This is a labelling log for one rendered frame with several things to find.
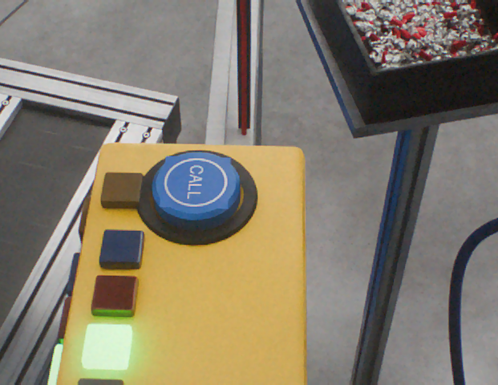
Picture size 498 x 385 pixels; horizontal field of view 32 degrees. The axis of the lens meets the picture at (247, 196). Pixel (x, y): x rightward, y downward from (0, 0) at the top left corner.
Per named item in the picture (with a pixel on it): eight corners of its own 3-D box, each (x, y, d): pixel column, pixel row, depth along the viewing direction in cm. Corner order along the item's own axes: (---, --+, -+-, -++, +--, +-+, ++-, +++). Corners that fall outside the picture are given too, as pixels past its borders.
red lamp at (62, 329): (80, 373, 40) (70, 339, 37) (66, 372, 40) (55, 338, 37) (87, 330, 41) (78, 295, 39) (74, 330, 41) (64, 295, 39)
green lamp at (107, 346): (127, 370, 35) (126, 363, 34) (83, 370, 35) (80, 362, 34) (133, 331, 36) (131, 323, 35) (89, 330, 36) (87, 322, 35)
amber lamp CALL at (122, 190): (140, 210, 40) (139, 201, 39) (100, 208, 40) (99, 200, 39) (144, 180, 41) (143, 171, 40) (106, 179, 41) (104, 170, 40)
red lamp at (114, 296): (135, 318, 36) (133, 310, 36) (91, 318, 36) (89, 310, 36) (139, 282, 37) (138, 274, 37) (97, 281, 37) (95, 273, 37)
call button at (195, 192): (238, 239, 39) (238, 215, 38) (150, 237, 39) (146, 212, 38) (242, 172, 42) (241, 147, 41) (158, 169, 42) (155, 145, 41)
